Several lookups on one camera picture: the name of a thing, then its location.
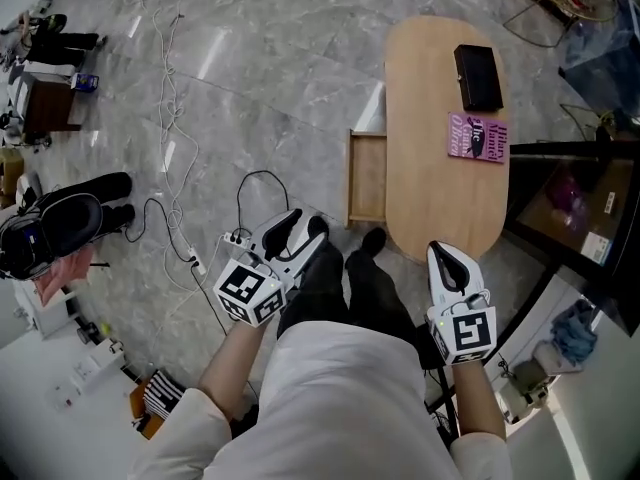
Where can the black framed glass table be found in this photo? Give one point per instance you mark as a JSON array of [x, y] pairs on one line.
[[550, 149]]

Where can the person's left trouser leg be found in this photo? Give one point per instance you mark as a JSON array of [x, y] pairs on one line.
[[317, 293]]

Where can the wooden coffee table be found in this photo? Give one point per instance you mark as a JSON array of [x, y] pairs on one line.
[[430, 183]]

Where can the orange box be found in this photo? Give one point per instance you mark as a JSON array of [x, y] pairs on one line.
[[150, 425]]

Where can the white power strip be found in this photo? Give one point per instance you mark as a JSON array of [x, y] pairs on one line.
[[237, 239], [196, 260]]

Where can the white desk device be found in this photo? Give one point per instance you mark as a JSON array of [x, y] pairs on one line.
[[522, 390]]

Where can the brown wooden cabinet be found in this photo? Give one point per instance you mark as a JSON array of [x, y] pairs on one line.
[[50, 105]]

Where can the person's left forearm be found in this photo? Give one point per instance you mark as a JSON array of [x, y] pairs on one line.
[[235, 363]]

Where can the black rectangular box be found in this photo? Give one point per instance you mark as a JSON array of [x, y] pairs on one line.
[[478, 78]]

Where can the person's right black shoe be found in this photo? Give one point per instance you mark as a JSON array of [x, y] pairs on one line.
[[374, 240]]

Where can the person's right trouser leg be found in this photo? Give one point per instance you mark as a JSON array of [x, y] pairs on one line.
[[375, 293]]

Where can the blue plastic bag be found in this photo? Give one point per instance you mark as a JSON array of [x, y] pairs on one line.
[[605, 63]]

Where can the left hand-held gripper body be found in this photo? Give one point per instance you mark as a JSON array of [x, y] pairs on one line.
[[250, 295]]

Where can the blue cloth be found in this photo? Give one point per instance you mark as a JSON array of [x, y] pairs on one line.
[[575, 330]]

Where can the wooden coffee table drawer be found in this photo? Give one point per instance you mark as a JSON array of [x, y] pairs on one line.
[[369, 178]]

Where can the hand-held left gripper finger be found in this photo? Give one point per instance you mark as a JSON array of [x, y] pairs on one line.
[[260, 233], [307, 255]]

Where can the person's white coat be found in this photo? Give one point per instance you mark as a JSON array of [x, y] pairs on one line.
[[340, 408]]

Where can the black white striped item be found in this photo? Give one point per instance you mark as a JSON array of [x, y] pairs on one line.
[[162, 393]]

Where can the small blue box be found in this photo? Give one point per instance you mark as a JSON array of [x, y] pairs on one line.
[[84, 82]]

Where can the pink cloth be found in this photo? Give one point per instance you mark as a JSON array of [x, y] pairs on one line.
[[62, 275]]

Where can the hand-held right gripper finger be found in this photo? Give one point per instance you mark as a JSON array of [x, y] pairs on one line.
[[433, 273], [474, 275]]

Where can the person's trouser leg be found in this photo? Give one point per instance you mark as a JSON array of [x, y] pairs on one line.
[[375, 293], [317, 293]]

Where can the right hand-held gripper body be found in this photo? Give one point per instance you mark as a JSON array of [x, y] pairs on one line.
[[467, 333]]

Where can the person's left black shoe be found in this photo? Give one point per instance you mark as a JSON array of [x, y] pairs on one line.
[[318, 224]]

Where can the person's right forearm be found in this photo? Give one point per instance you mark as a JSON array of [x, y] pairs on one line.
[[477, 398]]

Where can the person's black shoe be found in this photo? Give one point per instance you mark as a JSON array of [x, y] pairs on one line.
[[374, 240], [318, 224]]

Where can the pink book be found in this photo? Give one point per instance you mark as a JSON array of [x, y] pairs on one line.
[[477, 139]]

